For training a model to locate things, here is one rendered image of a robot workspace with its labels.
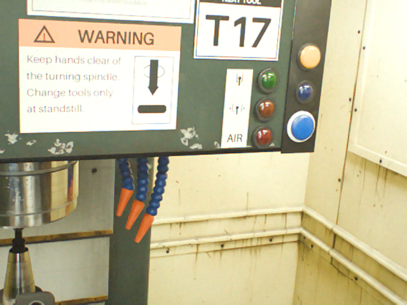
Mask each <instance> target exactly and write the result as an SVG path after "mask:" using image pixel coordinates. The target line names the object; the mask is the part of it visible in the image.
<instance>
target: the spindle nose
mask: <svg viewBox="0 0 407 305"><path fill-rule="evenodd" d="M78 195H79V161H54V162H39V163H8V164H0V228H22V227H34V226H40V225H44V224H49V223H51V222H55V221H58V220H60V219H63V218H64V217H66V216H68V215H69V214H70V213H71V212H72V211H73V210H74V209H75V208H76V207H77V204H78Z"/></svg>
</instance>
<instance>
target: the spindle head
mask: <svg viewBox="0 0 407 305"><path fill-rule="evenodd" d="M295 7H296V0H283V5H282V18H281V25H280V37H279V50H278V57H277V60H251V59H227V58H193V56H194V45H195V25H196V13H197V0H195V6H194V17H193V23H187V22H163V21H150V20H126V19H113V18H89V17H65V16H55V17H53V15H47V16H40V15H28V0H0V164H8V163H39V162H54V161H84V160H100V159H129V158H159V157H175V156H205V155H220V154H235V153H265V152H281V147H282V134H283V127H284V115H285V109H286V97H287V85H288V77H289V66H290V59H291V47H292V38H293V26H294V14H295ZM19 20H45V21H59V22H84V23H98V24H123V25H149V26H163V27H181V42H180V54H179V77H178V89H177V112H176V129H156V130H101V131H73V132H20V57H19ZM267 68H271V69H275V70H276V71H277V72H278V74H279V78H280V81H279V85H278V87H277V88H276V89H275V90H274V91H272V92H270V93H267V92H263V91H262V90H260V89H259V88H258V84H257V78H258V75H259V73H260V72H261V71H263V70H264V69H267ZM228 69H237V70H253V72H252V86H251V101H250V109H249V123H248V131H247V145H246V147H224V148H221V139H222V129H223V113H224V96H225V95H226V79H227V70H228ZM263 97H271V98H273V100H274V101H275V103H276V105H277V111H276V113H275V115H274V117H273V118H272V119H271V120H269V121H262V120H259V119H258V118H257V117H256V115H255V112H254V108H255V105H256V103H257V102H258V100H259V99H260V98H263ZM262 125H266V126H269V127H270V128H271V129H272V130H273V132H274V139H273V142H272V144H271V145H270V146H269V147H267V148H265V149H260V148H257V147H256V146H255V145H254V144H253V143H252V134H253V132H254V130H255V129H256V128H257V127H259V126H262Z"/></svg>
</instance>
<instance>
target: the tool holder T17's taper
mask: <svg viewBox="0 0 407 305"><path fill-rule="evenodd" d="M25 292H27V293H32V292H36V287H35V283H34V276H33V271H32V264H31V257H30V254H29V249H28V248H27V247H25V250H24V251H23V252H20V253H15V252H14V251H13V247H12V248H10V251H9V256H8V260H7V265H6V274H5V278H4V287H3V299H4V300H5V301H9V302H15V300H16V298H17V297H18V296H19V295H20V294H24V293H25Z"/></svg>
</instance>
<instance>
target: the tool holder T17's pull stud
mask: <svg viewBox="0 0 407 305"><path fill-rule="evenodd" d="M13 229H14V230H15V239H14V240H12V245H13V251H14V252H15V253H20V252H23V251H24V250H25V239H23V238H22V230H23V229H24V227H22V228H13Z"/></svg>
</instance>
